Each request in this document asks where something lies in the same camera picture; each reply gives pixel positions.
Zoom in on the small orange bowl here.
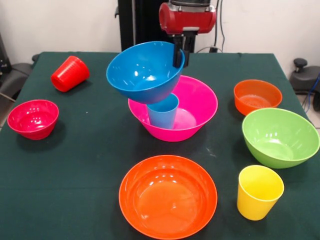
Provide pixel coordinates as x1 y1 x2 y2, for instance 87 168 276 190
233 79 283 117

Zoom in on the blue cable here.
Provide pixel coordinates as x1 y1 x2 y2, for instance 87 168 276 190
303 73 320 112

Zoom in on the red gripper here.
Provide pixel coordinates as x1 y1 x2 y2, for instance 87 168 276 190
158 2 218 69

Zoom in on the small crimson bowl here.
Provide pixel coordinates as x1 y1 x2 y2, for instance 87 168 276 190
6 99 60 141

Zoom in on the yellow cup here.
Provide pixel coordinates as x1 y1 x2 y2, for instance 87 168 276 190
236 164 285 221

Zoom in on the large orange bowl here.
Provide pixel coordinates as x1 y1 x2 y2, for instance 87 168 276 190
118 154 218 240

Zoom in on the large blue bowl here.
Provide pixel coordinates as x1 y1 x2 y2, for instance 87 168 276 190
105 41 186 105

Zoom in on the dark green tablecloth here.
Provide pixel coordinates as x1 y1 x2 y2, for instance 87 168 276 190
0 51 320 240

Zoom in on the green bowl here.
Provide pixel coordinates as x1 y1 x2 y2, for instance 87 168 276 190
241 107 320 169

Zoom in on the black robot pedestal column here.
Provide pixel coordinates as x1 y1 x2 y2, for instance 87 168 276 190
114 0 202 53

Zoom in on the black hanging cable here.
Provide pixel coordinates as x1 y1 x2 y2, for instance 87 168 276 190
209 0 226 53

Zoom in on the large pink bowl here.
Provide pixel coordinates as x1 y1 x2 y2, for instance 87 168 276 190
127 74 219 143

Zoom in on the black pedestal leg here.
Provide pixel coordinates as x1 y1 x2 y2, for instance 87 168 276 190
289 58 320 112
0 53 41 101

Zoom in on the red cup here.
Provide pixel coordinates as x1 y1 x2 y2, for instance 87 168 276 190
50 55 91 93

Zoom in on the blue cup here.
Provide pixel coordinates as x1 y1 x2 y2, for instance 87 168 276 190
146 92 180 130

